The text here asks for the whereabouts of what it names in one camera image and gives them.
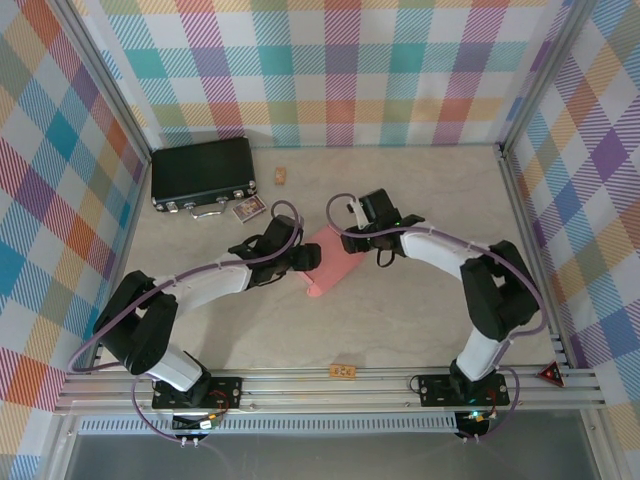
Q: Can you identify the black briefcase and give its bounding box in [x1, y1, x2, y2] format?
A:
[150, 135, 260, 220]

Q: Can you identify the red triangular sign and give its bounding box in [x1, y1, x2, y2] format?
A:
[537, 360, 566, 387]

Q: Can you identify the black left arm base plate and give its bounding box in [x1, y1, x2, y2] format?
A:
[151, 375, 245, 412]

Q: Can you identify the aluminium frame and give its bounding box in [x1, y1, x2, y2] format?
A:
[49, 0, 609, 480]

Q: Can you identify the grey slotted cable duct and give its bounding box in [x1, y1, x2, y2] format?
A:
[78, 412, 461, 435]

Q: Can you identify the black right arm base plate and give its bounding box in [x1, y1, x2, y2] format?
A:
[417, 373, 511, 407]

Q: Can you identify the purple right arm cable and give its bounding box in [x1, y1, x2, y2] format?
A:
[325, 192, 549, 444]

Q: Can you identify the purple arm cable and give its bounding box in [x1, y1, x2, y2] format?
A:
[325, 192, 549, 444]
[67, 200, 306, 446]

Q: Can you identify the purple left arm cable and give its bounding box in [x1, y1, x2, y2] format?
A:
[67, 200, 306, 446]

